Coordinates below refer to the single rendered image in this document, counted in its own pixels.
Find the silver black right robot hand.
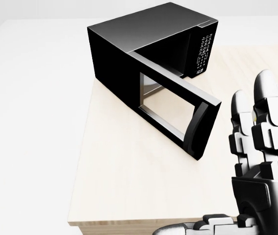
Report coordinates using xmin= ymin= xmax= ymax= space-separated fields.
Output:
xmin=152 ymin=69 xmax=278 ymax=235

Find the black microwave door with window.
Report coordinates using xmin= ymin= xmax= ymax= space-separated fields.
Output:
xmin=128 ymin=50 xmax=222 ymax=162

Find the black microwave oven body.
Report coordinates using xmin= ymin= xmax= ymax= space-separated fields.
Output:
xmin=87 ymin=1 xmax=219 ymax=110

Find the black curved door handle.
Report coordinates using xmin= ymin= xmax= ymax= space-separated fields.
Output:
xmin=182 ymin=102 xmax=210 ymax=157

